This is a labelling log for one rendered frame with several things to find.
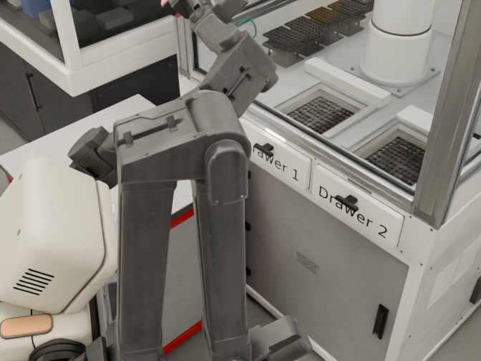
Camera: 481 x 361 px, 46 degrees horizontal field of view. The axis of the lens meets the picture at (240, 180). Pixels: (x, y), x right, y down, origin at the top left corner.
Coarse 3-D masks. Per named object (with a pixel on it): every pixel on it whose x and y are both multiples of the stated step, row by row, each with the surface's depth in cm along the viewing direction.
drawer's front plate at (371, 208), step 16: (320, 176) 159; (336, 176) 156; (336, 192) 157; (352, 192) 152; (336, 208) 161; (368, 208) 150; (384, 208) 146; (384, 224) 148; (400, 224) 145; (384, 240) 151
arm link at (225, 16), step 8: (216, 0) 129; (224, 0) 127; (232, 0) 126; (240, 0) 126; (200, 8) 124; (216, 8) 127; (224, 8) 127; (232, 8) 127; (240, 8) 130; (192, 16) 123; (200, 16) 123; (224, 16) 128; (232, 16) 131
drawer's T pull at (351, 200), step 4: (336, 196) 152; (340, 196) 152; (348, 196) 152; (352, 196) 152; (336, 200) 153; (340, 200) 152; (344, 200) 151; (348, 200) 151; (352, 200) 151; (356, 200) 152; (344, 204) 151; (348, 204) 150; (352, 204) 150; (352, 208) 150; (356, 208) 149
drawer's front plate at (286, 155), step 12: (240, 120) 177; (252, 132) 175; (264, 132) 172; (252, 144) 178; (264, 144) 173; (276, 144) 168; (264, 156) 176; (276, 156) 171; (288, 156) 166; (300, 156) 163; (276, 168) 174; (288, 168) 169; (300, 168) 165; (300, 180) 168
